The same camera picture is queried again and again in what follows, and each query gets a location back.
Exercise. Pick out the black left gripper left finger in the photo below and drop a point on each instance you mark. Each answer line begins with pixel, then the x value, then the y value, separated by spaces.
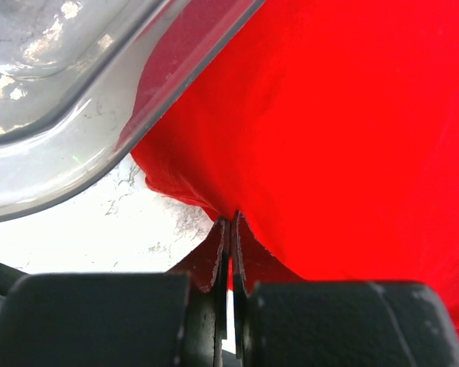
pixel 171 318

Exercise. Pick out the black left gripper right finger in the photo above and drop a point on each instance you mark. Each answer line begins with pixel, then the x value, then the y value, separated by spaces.
pixel 282 319

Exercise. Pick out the bright red t-shirt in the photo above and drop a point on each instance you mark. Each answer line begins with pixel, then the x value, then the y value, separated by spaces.
pixel 334 127

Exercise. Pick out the clear grey plastic bin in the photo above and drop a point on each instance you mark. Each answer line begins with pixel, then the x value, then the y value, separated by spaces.
pixel 81 82

